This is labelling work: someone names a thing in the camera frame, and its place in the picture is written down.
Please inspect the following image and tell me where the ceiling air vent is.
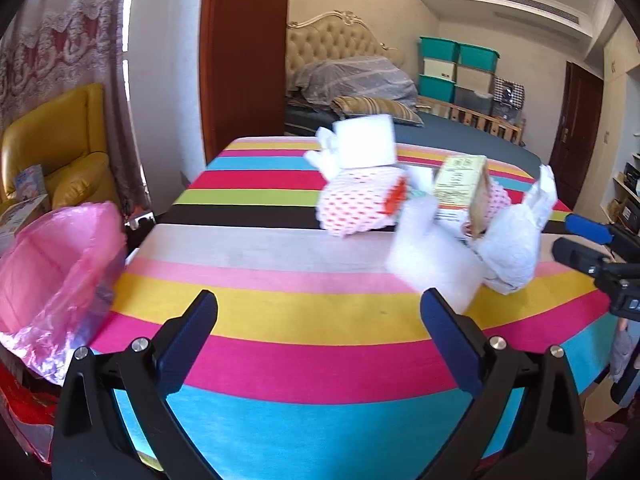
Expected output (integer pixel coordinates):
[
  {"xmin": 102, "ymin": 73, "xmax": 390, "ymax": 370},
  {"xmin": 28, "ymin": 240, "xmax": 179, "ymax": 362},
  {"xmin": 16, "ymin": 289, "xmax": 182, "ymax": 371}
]
[{"xmin": 486, "ymin": 0, "xmax": 581, "ymax": 25}]

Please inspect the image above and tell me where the yellow leather armchair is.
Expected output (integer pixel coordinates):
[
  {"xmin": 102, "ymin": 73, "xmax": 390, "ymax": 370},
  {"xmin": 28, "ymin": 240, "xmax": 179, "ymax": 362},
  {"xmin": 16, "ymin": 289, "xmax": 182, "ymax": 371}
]
[{"xmin": 0, "ymin": 82, "xmax": 123, "ymax": 211}]

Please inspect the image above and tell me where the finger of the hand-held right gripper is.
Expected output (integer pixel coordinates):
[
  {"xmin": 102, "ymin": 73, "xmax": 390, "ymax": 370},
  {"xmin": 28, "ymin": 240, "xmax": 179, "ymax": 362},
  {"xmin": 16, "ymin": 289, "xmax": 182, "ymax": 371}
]
[
  {"xmin": 552, "ymin": 236, "xmax": 619, "ymax": 286},
  {"xmin": 565, "ymin": 213, "xmax": 640, "ymax": 253}
]

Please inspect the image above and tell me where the teal storage box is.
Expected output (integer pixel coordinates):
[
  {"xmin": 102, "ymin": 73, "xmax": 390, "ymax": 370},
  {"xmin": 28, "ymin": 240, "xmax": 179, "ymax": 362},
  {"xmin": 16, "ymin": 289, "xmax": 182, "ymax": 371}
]
[
  {"xmin": 459, "ymin": 43, "xmax": 501, "ymax": 68},
  {"xmin": 419, "ymin": 36, "xmax": 461, "ymax": 61},
  {"xmin": 418, "ymin": 74, "xmax": 457, "ymax": 103}
]

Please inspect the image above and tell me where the wooden crib rail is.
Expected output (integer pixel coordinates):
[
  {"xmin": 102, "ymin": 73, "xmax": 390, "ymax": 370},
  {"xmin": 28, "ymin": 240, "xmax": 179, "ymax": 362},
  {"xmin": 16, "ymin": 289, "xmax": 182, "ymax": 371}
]
[{"xmin": 417, "ymin": 94, "xmax": 528, "ymax": 146}]

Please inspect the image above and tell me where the brown wooden door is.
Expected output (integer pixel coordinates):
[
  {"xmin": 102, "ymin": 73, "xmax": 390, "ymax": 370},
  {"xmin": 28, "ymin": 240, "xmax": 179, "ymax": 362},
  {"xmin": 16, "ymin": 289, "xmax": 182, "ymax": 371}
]
[{"xmin": 550, "ymin": 60, "xmax": 605, "ymax": 211}]

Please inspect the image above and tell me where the white cardboard box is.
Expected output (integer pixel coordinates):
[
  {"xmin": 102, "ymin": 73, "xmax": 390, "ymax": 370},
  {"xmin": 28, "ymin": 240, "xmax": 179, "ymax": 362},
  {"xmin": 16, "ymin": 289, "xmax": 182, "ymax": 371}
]
[{"xmin": 334, "ymin": 114, "xmax": 399, "ymax": 170}]

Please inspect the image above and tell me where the striped pillow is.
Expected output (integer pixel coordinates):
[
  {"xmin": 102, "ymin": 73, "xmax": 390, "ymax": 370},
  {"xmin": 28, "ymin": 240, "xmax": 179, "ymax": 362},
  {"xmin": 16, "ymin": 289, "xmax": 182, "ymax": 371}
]
[{"xmin": 331, "ymin": 95, "xmax": 425, "ymax": 127}]

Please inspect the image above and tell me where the pink plastic bag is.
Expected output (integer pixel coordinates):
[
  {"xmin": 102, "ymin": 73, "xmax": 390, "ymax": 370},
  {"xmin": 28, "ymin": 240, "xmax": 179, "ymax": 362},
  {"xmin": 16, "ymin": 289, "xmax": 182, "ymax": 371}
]
[{"xmin": 582, "ymin": 417, "xmax": 636, "ymax": 480}]

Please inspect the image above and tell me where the red plastic bag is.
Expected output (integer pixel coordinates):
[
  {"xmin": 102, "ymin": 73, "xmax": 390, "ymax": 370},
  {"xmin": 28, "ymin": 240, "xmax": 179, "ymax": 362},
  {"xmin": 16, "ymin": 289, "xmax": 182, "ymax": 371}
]
[{"xmin": 0, "ymin": 360, "xmax": 61, "ymax": 463}]

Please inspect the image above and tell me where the lace curtain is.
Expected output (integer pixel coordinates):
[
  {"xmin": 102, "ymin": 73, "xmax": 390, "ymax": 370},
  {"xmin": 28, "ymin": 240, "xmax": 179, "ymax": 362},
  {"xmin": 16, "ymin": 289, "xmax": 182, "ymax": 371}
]
[{"xmin": 0, "ymin": 0, "xmax": 151, "ymax": 216}]

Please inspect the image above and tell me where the colourful small box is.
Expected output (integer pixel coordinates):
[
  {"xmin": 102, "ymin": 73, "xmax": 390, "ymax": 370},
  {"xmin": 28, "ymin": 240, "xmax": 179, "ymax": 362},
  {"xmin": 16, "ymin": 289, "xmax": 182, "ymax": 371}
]
[{"xmin": 12, "ymin": 164, "xmax": 48, "ymax": 198}]

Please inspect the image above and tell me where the pink dotted wrapper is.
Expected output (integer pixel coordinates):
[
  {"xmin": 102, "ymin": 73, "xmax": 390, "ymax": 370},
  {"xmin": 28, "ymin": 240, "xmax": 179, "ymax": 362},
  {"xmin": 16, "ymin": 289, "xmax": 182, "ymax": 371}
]
[
  {"xmin": 487, "ymin": 182, "xmax": 511, "ymax": 221},
  {"xmin": 315, "ymin": 164, "xmax": 416, "ymax": 238}
]

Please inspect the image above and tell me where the checkered bag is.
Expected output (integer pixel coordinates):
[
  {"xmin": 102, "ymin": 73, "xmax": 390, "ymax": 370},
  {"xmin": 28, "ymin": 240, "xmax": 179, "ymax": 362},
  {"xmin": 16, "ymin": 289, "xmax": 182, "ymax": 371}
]
[{"xmin": 492, "ymin": 76, "xmax": 527, "ymax": 106}]

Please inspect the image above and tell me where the striped colourful tablecloth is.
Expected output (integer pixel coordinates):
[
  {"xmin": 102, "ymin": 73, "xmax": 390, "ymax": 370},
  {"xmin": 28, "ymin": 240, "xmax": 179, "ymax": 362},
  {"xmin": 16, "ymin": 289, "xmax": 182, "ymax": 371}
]
[{"xmin": 90, "ymin": 135, "xmax": 621, "ymax": 480}]

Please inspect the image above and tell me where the white wardrobe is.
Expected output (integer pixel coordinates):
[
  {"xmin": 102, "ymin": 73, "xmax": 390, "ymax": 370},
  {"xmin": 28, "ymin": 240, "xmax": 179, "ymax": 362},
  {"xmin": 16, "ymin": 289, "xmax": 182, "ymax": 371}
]
[{"xmin": 597, "ymin": 15, "xmax": 640, "ymax": 241}]

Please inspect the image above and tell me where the clear storage box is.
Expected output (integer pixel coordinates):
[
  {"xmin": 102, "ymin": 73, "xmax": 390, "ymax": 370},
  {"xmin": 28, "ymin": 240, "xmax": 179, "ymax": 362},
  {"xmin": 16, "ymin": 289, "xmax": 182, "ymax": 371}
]
[{"xmin": 452, "ymin": 85, "xmax": 493, "ymax": 116}]

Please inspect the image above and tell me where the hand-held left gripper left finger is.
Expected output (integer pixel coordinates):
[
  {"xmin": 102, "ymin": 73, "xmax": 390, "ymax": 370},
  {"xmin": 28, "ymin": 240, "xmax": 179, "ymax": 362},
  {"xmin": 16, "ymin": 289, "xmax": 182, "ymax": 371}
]
[{"xmin": 51, "ymin": 289, "xmax": 221, "ymax": 480}]

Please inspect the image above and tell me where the white storage box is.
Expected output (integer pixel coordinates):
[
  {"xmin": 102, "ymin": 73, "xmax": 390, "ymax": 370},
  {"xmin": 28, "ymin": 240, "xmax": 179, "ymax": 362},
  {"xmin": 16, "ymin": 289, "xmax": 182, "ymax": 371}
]
[
  {"xmin": 422, "ymin": 57, "xmax": 460, "ymax": 81},
  {"xmin": 457, "ymin": 64, "xmax": 496, "ymax": 93}
]

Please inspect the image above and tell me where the brown wooden wardrobe panel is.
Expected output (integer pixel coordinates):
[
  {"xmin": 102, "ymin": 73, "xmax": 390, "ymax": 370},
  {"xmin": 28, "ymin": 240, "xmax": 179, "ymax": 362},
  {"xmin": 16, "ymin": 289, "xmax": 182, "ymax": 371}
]
[{"xmin": 199, "ymin": 0, "xmax": 292, "ymax": 168}]

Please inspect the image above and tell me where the pink trash bag bin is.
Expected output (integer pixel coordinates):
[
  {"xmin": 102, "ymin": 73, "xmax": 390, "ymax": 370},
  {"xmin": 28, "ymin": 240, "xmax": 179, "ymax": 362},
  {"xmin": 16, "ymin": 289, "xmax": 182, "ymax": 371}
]
[{"xmin": 0, "ymin": 200, "xmax": 128, "ymax": 386}]

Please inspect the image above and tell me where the bed with blue sheet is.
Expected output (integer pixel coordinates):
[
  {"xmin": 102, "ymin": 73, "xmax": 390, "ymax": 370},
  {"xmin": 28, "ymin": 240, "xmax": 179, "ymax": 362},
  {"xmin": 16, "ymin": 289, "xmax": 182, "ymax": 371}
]
[{"xmin": 285, "ymin": 105, "xmax": 538, "ymax": 161}]

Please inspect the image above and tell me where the white paper towel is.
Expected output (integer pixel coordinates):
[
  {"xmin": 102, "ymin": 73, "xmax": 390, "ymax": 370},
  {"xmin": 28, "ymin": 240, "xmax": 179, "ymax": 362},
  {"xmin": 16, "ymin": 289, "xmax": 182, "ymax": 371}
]
[{"xmin": 387, "ymin": 195, "xmax": 488, "ymax": 321}]

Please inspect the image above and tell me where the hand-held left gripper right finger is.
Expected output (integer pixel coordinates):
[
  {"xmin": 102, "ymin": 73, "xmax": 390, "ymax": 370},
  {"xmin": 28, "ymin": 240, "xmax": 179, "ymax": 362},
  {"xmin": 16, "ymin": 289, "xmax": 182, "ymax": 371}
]
[{"xmin": 420, "ymin": 287, "xmax": 588, "ymax": 480}]

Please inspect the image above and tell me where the beige tufted headboard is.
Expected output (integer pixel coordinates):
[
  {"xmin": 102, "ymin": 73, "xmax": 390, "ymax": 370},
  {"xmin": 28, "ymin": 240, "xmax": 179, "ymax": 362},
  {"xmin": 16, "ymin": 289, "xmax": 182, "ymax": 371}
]
[{"xmin": 286, "ymin": 10, "xmax": 406, "ymax": 98}]

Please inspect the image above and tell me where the grey blanket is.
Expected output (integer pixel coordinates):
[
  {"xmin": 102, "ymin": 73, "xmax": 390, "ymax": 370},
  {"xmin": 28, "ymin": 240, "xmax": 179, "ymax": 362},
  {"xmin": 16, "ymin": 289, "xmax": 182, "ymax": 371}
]
[{"xmin": 287, "ymin": 56, "xmax": 418, "ymax": 108}]

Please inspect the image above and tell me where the dark storage box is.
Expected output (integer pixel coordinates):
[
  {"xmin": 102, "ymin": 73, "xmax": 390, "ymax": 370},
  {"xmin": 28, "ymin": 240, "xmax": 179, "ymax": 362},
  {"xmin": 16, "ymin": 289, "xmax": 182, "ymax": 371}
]
[{"xmin": 492, "ymin": 100, "xmax": 523, "ymax": 121}]

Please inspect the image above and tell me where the yellow green carton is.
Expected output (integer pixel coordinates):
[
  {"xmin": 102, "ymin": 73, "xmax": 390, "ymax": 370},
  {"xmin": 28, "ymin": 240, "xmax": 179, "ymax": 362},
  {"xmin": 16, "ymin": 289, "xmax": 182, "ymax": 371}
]
[{"xmin": 431, "ymin": 155, "xmax": 493, "ymax": 236}]

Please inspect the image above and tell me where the small white plastic bag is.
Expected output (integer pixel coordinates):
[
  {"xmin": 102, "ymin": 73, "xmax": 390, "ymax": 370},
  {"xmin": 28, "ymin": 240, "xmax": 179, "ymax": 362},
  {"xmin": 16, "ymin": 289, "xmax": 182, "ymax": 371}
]
[{"xmin": 305, "ymin": 127, "xmax": 346, "ymax": 181}]

